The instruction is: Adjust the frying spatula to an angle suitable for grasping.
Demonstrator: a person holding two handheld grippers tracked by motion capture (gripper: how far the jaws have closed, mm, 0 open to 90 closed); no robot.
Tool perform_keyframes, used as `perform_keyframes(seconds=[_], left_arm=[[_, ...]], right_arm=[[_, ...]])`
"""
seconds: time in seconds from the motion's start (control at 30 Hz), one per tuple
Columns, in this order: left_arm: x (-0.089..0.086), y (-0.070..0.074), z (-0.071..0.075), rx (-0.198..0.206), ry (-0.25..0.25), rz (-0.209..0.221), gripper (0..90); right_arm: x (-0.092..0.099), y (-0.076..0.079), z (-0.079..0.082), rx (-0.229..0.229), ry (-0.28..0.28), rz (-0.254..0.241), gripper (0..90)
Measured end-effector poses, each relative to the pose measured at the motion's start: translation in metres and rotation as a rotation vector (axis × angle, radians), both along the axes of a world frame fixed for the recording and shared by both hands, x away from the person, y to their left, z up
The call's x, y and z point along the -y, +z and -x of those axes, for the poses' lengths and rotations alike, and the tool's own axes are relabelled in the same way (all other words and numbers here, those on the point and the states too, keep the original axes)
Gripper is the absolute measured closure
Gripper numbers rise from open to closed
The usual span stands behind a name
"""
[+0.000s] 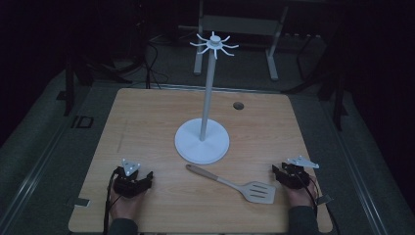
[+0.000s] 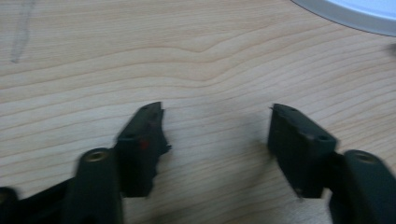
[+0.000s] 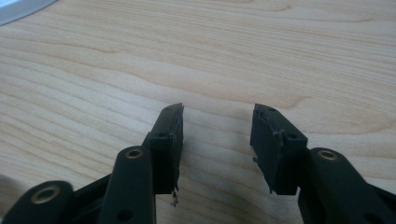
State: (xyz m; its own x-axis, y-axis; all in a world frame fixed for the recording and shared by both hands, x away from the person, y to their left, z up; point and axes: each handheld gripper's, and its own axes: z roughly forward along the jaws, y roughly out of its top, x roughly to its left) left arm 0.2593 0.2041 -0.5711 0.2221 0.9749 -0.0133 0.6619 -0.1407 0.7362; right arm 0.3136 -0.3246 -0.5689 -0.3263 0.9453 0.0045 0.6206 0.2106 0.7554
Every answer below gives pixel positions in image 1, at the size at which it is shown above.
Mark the white hook stand rack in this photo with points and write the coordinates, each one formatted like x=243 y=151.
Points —
x=202 y=143

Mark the white metal frame stand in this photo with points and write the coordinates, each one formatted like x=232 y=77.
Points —
x=241 y=25

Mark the person's left hand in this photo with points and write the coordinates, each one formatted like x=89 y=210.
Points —
x=125 y=205

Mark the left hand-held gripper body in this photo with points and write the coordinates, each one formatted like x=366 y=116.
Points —
x=129 y=176

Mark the black floor socket box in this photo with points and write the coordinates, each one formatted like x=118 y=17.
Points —
x=82 y=122

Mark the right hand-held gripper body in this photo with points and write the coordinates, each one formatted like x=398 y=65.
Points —
x=295 y=174

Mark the black metal stand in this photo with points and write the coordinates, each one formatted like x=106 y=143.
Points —
x=329 y=84
x=73 y=75

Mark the person's right hand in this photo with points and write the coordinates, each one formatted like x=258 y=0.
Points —
x=301 y=196

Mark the grey metal table bracket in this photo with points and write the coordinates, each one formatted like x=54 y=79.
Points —
x=324 y=199
x=79 y=202

